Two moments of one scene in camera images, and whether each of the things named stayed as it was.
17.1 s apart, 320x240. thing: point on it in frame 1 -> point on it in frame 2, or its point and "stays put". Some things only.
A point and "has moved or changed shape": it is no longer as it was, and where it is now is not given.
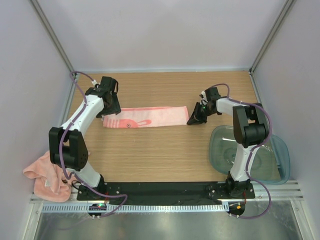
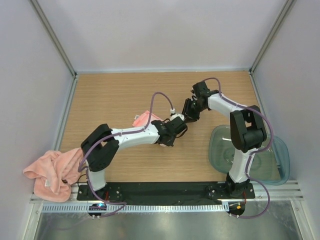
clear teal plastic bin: (270, 163) stays put
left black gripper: (115, 109) -> (171, 142)
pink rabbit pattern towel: (148, 116) has moved or changed shape
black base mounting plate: (168, 191) stays put
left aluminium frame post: (52, 34) stays put
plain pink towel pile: (50, 185) stays put
